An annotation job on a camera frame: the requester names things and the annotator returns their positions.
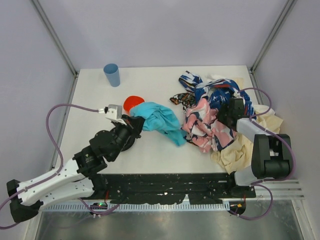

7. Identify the light blue plastic cup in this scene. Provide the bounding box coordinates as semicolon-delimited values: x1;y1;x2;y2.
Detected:
103;63;121;87

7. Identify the black round disc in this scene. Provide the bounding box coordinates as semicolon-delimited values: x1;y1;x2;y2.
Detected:
121;138;136;152

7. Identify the pink navy patterned cloth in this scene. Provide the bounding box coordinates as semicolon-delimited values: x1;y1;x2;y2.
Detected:
182;98;236;153

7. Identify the blue white red patterned cloth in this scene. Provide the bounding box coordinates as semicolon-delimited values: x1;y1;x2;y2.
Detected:
178;71;255;116

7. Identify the white slotted cable duct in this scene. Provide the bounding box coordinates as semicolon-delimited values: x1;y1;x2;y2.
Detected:
43;201;230;212

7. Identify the orange plastic bowl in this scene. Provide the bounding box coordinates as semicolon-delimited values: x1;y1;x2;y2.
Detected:
123;95;145;115

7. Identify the cream yellow cloth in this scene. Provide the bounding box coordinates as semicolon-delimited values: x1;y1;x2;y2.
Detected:
210;115;284;174

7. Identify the black orange patterned cloth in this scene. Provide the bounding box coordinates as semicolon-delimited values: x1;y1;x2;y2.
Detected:
169;92;196;113

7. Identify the left aluminium frame post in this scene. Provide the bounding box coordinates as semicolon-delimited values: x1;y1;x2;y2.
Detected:
30;0;78;77

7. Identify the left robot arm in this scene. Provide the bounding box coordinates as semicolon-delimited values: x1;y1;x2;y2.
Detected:
6;115;145;224

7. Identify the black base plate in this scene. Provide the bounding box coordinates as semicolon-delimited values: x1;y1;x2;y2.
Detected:
47;172;257;205

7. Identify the turquoise cloth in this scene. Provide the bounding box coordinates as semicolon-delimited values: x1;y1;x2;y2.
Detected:
129;102;187;147

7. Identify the aluminium frame post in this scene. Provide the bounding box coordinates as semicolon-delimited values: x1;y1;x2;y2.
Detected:
249;0;298;75
30;0;78;77

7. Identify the aluminium front rail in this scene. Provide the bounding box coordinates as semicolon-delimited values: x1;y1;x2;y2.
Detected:
254;179;305;200

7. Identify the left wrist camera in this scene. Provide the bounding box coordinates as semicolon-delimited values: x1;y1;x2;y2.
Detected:
104;104;125;124

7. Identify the right aluminium frame post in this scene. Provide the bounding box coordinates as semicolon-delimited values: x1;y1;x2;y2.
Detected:
249;0;298;75

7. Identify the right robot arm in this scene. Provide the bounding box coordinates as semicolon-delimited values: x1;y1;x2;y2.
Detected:
217;98;296;186

